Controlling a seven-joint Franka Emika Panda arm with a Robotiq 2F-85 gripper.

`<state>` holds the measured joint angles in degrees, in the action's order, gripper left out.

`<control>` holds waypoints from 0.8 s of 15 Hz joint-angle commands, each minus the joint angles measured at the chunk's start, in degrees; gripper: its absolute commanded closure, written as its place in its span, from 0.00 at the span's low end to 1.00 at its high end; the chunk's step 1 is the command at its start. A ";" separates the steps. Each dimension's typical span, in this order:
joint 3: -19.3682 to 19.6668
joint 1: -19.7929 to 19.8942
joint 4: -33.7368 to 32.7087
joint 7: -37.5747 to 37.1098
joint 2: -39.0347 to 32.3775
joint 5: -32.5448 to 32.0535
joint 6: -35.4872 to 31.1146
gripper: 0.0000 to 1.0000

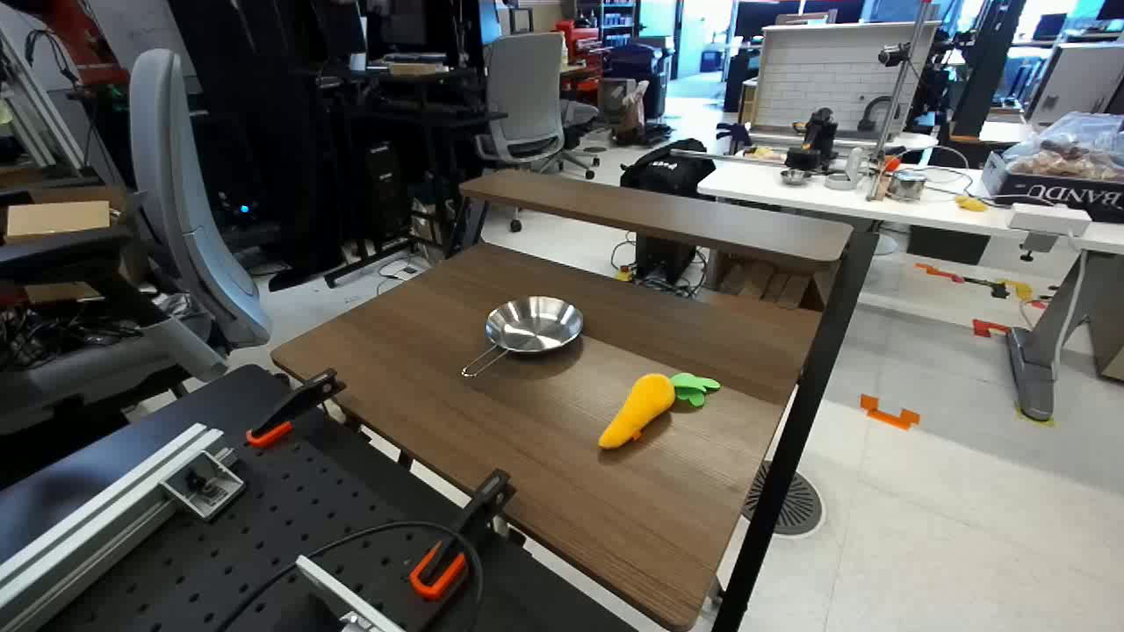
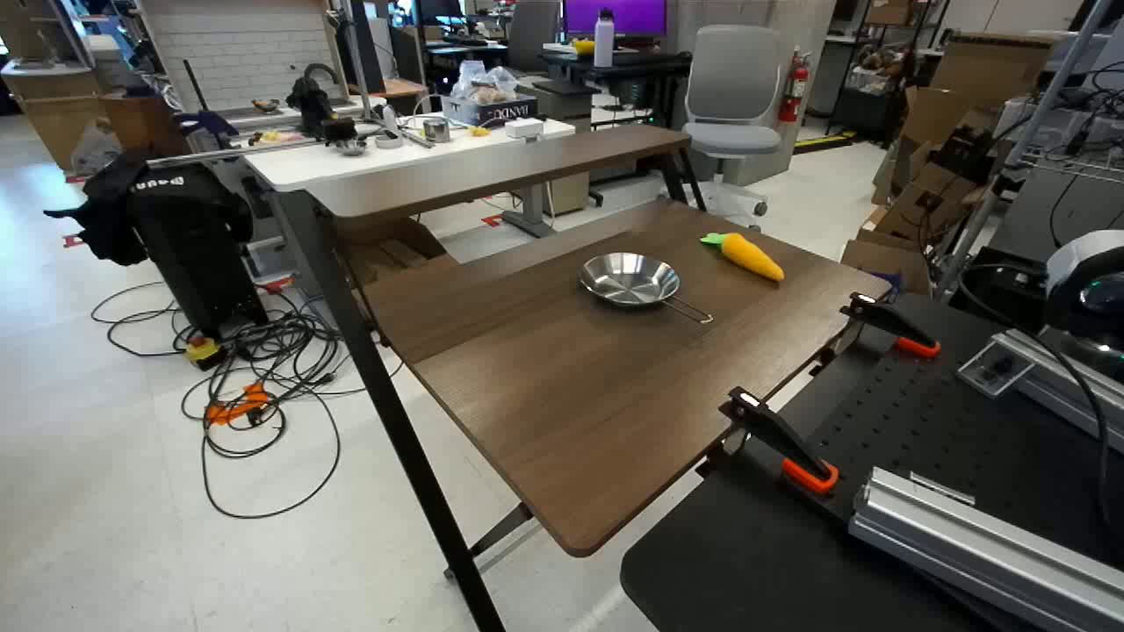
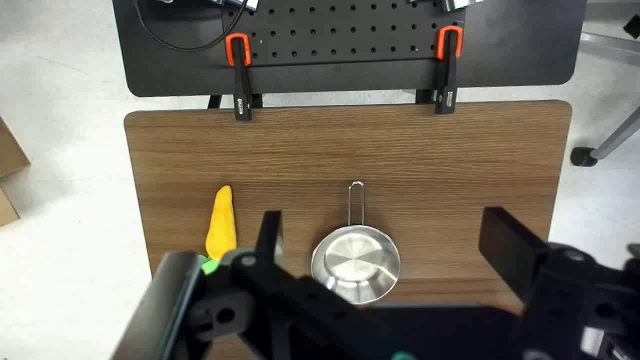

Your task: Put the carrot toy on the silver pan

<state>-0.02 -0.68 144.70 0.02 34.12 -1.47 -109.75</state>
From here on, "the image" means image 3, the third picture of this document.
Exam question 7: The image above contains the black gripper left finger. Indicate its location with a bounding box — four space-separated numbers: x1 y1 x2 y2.
253 208 285 269

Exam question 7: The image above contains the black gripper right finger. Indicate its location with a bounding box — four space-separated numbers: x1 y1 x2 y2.
477 204 552 300

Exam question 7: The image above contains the grey office chair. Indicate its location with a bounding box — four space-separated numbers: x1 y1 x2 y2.
568 11 640 167

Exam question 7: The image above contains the orange and black spring clamp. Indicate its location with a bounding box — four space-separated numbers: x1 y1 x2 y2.
222 29 256 123
431 23 466 115

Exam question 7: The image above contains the black perforated breadboard table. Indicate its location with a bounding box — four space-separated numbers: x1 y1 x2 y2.
110 0 588 99

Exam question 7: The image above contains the brown cardboard box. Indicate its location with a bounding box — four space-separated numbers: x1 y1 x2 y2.
0 115 31 179

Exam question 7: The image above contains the silver pan with handle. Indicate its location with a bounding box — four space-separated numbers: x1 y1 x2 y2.
307 177 404 308

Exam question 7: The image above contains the short aluminium extrusion rail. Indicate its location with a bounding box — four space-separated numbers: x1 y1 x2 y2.
216 0 259 14

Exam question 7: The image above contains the long aluminium extrusion rail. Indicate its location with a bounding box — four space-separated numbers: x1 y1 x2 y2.
439 0 486 11

